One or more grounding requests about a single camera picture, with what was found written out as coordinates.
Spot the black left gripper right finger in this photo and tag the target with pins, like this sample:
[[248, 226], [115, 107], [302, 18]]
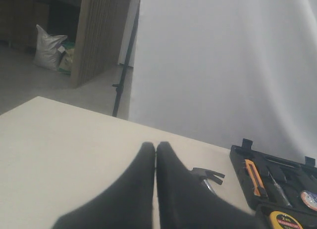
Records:
[[184, 203]]

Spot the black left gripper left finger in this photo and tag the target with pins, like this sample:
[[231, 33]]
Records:
[[126, 204]]

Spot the steel claw hammer black grip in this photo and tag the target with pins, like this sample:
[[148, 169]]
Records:
[[206, 175]]

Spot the black PVC electrical tape roll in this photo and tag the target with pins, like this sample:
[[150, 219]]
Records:
[[309, 199]]

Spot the black plastic tool case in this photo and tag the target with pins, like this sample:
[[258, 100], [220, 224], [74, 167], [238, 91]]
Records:
[[292, 176]]

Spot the orange utility knife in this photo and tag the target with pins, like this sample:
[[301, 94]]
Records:
[[259, 189]]

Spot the clear voltage tester screwdriver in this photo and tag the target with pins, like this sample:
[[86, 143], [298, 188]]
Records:
[[281, 191]]

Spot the yellow 2m measuring tape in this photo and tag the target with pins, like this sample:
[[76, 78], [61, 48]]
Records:
[[280, 220]]

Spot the black backdrop stand pole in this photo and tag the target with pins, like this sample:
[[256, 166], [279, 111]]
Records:
[[120, 86]]

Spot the white backdrop cloth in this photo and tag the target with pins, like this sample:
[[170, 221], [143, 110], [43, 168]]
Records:
[[220, 71]]

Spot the green printed bag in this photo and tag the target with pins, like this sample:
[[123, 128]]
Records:
[[67, 53]]

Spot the grey woven sack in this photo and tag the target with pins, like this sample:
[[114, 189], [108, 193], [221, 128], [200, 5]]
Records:
[[47, 54]]

